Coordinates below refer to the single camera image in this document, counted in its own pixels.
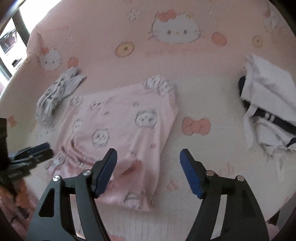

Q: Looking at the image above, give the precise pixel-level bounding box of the pink cartoon print pajama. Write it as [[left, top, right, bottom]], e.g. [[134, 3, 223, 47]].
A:
[[46, 76, 178, 211]]

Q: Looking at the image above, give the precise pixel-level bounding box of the folded white black clothes stack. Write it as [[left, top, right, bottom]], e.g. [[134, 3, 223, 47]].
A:
[[238, 54, 295, 182]]

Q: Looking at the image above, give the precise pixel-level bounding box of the grey white print garment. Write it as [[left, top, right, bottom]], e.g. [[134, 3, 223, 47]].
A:
[[35, 67, 86, 126]]

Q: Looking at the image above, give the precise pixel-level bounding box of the pink Hello Kitty sofa cover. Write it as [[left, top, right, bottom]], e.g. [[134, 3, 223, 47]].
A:
[[1, 1, 295, 240]]

